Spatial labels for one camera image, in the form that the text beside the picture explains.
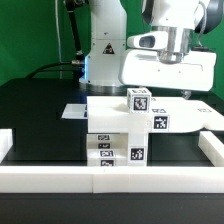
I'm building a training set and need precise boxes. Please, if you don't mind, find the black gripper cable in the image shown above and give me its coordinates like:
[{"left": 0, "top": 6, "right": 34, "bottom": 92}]
[{"left": 194, "top": 1, "right": 211, "bottom": 53}]

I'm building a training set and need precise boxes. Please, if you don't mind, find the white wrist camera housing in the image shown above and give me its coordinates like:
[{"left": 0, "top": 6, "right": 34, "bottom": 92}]
[{"left": 127, "top": 31, "right": 168, "bottom": 50}]

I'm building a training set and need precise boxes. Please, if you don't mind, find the paper sheet with tags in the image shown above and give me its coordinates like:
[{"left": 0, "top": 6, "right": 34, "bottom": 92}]
[{"left": 62, "top": 104, "right": 87, "bottom": 119}]

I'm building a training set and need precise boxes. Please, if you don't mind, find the white hanging cable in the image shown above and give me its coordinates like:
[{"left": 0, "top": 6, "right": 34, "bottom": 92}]
[{"left": 54, "top": 0, "right": 64, "bottom": 80}]

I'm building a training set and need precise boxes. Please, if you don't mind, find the white front fence rail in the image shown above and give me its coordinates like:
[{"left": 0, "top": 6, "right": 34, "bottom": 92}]
[{"left": 0, "top": 166, "right": 224, "bottom": 193}]

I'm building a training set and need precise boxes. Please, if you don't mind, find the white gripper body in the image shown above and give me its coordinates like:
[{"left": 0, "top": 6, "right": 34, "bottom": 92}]
[{"left": 119, "top": 49, "right": 216, "bottom": 91}]

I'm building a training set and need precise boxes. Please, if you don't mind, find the white tagged cube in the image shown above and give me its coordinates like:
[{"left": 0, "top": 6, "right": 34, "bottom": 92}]
[{"left": 127, "top": 88, "right": 151, "bottom": 113}]

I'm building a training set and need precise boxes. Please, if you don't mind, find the white chair back part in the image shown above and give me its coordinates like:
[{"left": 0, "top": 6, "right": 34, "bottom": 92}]
[{"left": 87, "top": 96, "right": 224, "bottom": 133}]

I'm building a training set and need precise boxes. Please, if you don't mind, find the black cable on table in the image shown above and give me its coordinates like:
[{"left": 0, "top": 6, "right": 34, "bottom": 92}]
[{"left": 25, "top": 60, "right": 88, "bottom": 80}]

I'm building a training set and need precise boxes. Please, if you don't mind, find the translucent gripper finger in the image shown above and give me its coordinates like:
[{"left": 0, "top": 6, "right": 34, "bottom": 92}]
[{"left": 181, "top": 90, "right": 191, "bottom": 100}]

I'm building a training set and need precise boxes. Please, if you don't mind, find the white left fence rail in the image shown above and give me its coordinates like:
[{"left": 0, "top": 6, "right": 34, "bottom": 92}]
[{"left": 0, "top": 129, "right": 13, "bottom": 163}]

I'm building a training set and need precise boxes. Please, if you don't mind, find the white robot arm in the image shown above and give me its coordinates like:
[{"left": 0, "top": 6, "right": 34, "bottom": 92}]
[{"left": 64, "top": 0, "right": 224, "bottom": 94}]

